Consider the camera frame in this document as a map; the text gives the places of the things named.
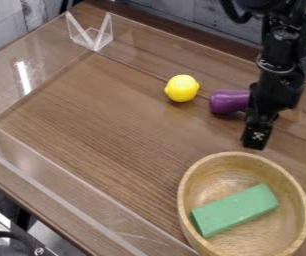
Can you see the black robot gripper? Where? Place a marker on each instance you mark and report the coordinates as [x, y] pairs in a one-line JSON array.
[[276, 93]]

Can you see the purple toy eggplant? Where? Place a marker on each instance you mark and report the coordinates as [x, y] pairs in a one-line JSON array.
[[227, 101]]

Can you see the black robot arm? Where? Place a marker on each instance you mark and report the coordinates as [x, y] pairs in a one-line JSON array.
[[284, 27]]

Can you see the brown wooden bowl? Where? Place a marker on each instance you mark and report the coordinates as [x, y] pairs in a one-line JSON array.
[[222, 174]]

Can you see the yellow toy lemon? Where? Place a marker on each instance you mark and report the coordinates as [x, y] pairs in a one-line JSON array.
[[182, 88]]

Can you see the green rectangular block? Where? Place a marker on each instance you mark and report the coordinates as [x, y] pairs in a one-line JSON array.
[[234, 210]]

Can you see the clear acrylic tray walls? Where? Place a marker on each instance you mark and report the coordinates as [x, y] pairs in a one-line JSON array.
[[97, 144]]

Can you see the clear acrylic corner bracket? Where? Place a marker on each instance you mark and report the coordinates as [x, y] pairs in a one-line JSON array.
[[91, 38]]

